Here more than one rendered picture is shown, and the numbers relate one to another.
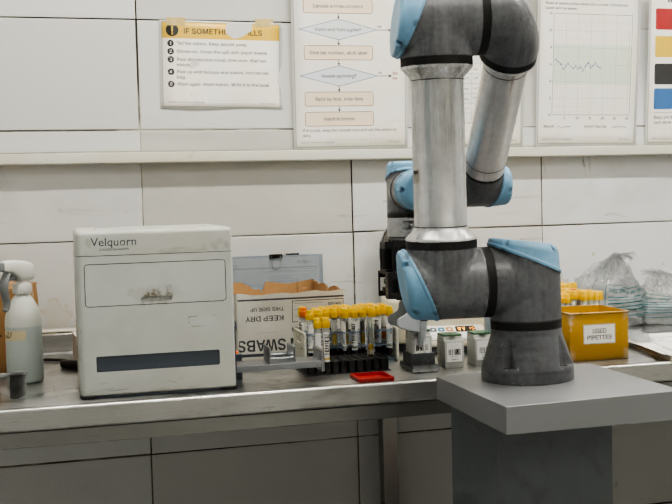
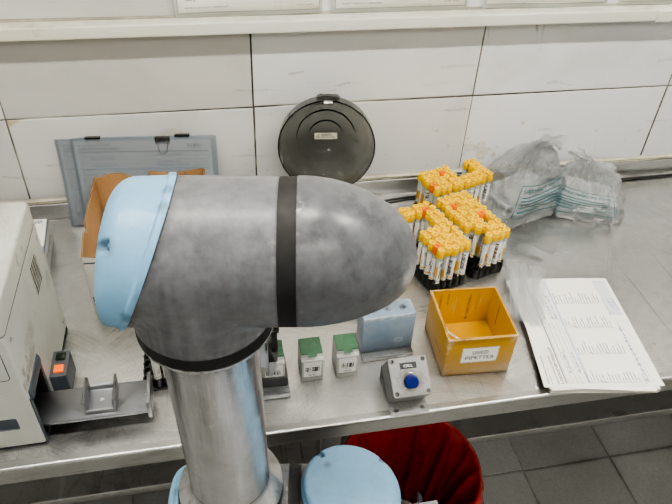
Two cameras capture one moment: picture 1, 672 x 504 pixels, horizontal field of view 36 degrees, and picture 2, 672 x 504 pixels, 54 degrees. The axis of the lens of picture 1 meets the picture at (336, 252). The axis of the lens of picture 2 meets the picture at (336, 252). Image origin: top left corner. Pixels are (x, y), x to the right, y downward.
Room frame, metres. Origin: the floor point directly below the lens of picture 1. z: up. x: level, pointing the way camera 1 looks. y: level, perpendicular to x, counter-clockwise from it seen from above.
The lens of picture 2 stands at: (1.30, -0.29, 1.82)
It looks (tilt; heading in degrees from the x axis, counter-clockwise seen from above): 40 degrees down; 2
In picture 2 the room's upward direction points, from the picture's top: 3 degrees clockwise
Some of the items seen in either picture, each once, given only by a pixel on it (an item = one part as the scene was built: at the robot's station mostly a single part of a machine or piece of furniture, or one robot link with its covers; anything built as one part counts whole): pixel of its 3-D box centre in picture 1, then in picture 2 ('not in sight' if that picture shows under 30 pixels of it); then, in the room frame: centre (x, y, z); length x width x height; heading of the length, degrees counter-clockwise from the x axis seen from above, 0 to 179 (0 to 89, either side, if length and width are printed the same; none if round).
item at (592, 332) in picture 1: (585, 332); (468, 330); (2.19, -0.52, 0.93); 0.13 x 0.13 x 0.10; 12
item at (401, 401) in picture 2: not in sight; (403, 371); (2.08, -0.40, 0.92); 0.13 x 0.07 x 0.08; 15
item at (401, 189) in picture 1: (423, 189); not in sight; (1.97, -0.17, 1.23); 0.11 x 0.11 x 0.08; 5
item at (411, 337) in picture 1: (418, 346); (272, 363); (2.07, -0.16, 0.92); 0.05 x 0.04 x 0.06; 14
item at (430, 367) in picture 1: (418, 360); (272, 373); (2.07, -0.16, 0.89); 0.09 x 0.05 x 0.04; 14
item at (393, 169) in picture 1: (405, 189); not in sight; (2.06, -0.14, 1.23); 0.09 x 0.08 x 0.11; 5
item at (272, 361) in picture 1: (267, 358); (87, 399); (1.96, 0.13, 0.92); 0.21 x 0.07 x 0.05; 105
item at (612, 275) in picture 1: (604, 288); (523, 172); (2.70, -0.69, 0.97); 0.26 x 0.17 x 0.19; 126
